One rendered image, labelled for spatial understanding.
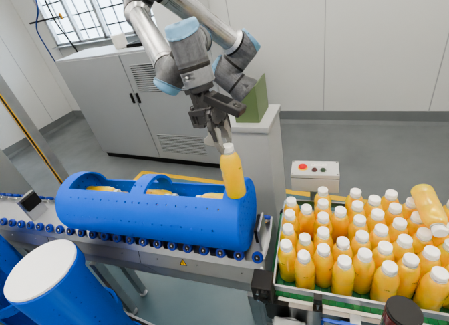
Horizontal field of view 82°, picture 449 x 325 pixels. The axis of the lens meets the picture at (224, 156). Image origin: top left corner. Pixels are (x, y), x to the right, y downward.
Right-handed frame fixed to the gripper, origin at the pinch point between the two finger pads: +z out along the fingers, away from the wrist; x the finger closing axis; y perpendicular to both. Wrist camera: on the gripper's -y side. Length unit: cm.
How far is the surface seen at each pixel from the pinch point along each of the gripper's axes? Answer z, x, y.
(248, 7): -52, -270, 104
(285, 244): 37.2, 1.1, -11.6
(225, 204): 21.5, 2.2, 6.8
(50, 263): 31, 38, 77
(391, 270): 42, -1, -42
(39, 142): -6, -8, 147
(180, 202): 19.3, 6.1, 24.0
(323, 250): 39.0, -0.7, -23.2
